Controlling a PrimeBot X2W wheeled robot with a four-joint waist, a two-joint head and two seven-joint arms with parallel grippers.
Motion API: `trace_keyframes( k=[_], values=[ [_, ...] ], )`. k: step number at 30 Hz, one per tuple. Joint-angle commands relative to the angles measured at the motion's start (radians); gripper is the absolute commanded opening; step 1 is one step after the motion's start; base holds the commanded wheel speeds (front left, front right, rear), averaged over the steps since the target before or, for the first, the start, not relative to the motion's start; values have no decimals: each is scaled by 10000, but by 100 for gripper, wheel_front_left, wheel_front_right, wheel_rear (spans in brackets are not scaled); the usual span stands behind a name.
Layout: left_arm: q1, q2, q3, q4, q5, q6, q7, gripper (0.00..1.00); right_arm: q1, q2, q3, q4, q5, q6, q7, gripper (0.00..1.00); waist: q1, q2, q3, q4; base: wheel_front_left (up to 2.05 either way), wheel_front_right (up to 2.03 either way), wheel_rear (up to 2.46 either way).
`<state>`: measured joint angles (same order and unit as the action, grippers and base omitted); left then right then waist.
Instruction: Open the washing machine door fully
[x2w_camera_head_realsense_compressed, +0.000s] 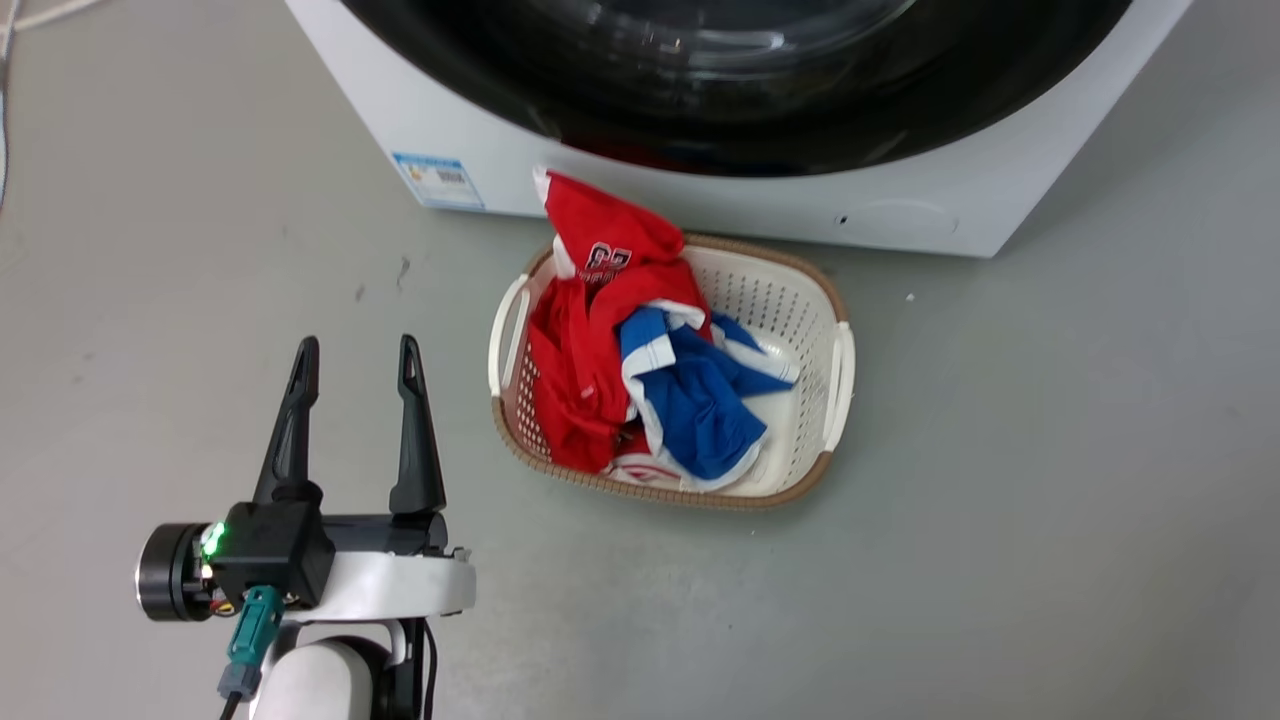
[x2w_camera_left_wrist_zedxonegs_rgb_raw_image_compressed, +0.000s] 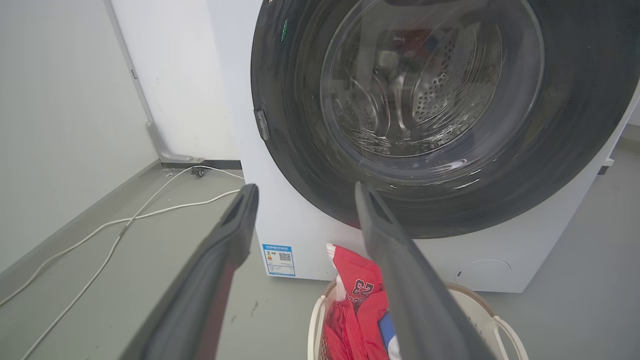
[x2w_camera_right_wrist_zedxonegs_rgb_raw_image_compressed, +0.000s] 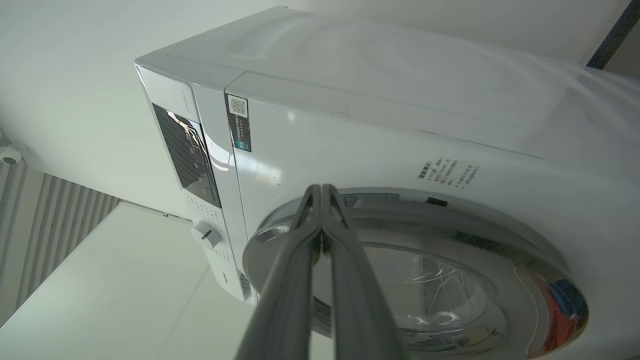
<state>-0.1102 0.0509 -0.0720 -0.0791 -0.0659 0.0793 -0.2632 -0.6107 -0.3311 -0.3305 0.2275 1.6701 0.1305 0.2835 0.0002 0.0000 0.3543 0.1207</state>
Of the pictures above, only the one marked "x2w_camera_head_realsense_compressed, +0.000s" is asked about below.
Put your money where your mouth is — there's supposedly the black round washing machine door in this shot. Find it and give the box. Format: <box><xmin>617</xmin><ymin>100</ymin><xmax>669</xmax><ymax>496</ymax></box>
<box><xmin>340</xmin><ymin>0</ymin><xmax>1136</xmax><ymax>179</ymax></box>

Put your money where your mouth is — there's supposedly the teal-plug black camera cable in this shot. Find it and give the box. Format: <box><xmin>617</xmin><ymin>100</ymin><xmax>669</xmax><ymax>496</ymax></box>
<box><xmin>217</xmin><ymin>585</ymin><xmax>287</xmax><ymax>720</ymax></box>

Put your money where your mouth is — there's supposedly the white brown-rimmed plastic laundry basket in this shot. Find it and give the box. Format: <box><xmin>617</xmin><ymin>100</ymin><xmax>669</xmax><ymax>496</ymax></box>
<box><xmin>488</xmin><ymin>233</ymin><xmax>857</xmax><ymax>511</ymax></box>

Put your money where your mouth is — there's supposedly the blue white-trimmed garment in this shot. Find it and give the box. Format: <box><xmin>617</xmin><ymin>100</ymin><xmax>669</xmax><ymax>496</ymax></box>
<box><xmin>617</xmin><ymin>298</ymin><xmax>801</xmax><ymax>491</ymax></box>

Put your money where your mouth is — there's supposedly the white washing machine body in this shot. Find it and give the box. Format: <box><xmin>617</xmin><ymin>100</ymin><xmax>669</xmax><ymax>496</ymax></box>
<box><xmin>284</xmin><ymin>0</ymin><xmax>1195</xmax><ymax>259</ymax></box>

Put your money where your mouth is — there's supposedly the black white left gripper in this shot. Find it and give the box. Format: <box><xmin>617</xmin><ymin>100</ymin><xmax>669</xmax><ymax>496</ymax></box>
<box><xmin>137</xmin><ymin>334</ymin><xmax>477</xmax><ymax>624</ymax></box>

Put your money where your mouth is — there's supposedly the red printed garment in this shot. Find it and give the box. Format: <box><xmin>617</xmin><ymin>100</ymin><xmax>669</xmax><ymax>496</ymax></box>
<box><xmin>528</xmin><ymin>167</ymin><xmax>715</xmax><ymax>475</ymax></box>

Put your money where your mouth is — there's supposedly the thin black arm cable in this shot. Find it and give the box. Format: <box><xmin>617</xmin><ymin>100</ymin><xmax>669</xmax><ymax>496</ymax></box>
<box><xmin>398</xmin><ymin>618</ymin><xmax>439</xmax><ymax>720</ymax></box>

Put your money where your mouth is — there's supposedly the white red-striped garment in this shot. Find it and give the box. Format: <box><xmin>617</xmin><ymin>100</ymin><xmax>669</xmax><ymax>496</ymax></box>
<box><xmin>608</xmin><ymin>450</ymin><xmax>693</xmax><ymax>491</ymax></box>

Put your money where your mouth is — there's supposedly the white floor cable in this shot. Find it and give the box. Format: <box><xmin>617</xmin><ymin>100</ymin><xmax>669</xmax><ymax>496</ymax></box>
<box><xmin>0</xmin><ymin>0</ymin><xmax>106</xmax><ymax>206</ymax></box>

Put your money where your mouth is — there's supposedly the blue white energy label sticker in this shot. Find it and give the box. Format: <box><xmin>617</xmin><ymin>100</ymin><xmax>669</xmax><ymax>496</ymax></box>
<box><xmin>392</xmin><ymin>152</ymin><xmax>486</xmax><ymax>211</ymax></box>

